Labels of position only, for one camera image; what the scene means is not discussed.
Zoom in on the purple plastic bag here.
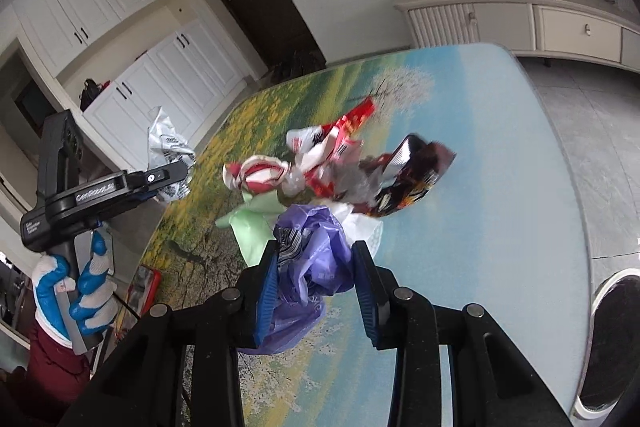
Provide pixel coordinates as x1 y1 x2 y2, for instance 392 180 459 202
257 204 353 355

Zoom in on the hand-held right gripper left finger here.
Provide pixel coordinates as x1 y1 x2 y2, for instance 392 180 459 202
60 239 281 427

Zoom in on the red snack wrapper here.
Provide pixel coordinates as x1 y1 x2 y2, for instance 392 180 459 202
286 97 377 202

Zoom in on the landscape printed table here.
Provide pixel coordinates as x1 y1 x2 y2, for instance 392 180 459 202
145 43 593 427

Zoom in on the white printed plastic bag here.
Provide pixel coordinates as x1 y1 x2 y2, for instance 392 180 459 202
146 106 197 206

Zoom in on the white wall cupboard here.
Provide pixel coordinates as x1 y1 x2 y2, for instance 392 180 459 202
0 0 251 170

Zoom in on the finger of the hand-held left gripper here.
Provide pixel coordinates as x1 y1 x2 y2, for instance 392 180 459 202
125 161 194 208

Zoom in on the red box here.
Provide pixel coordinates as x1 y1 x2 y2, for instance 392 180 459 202
127 266 162 309

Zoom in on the green plastic bag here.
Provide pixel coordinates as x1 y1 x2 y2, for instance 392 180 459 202
215 194 282 268

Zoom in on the white rimmed trash bin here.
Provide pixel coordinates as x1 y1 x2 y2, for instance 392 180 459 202
575 268 640 423

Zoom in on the person's left hand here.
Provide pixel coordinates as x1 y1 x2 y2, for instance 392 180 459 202
31 232 119 349

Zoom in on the white tv cabinet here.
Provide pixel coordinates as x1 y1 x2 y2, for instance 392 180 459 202
394 0 640 72

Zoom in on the red white wrapper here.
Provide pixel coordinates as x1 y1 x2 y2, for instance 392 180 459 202
222 154 292 196

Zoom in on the white tissue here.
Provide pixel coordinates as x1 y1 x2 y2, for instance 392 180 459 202
339 202 387 254

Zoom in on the dark snack packet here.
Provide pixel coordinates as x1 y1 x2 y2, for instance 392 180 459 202
372 134 457 219

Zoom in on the black bag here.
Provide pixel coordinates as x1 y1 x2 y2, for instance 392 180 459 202
79 79 104 112

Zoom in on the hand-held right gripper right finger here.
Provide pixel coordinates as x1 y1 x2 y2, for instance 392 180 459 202
350 242 576 427

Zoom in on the person's left forearm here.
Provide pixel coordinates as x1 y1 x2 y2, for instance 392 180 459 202
22 321 96 414

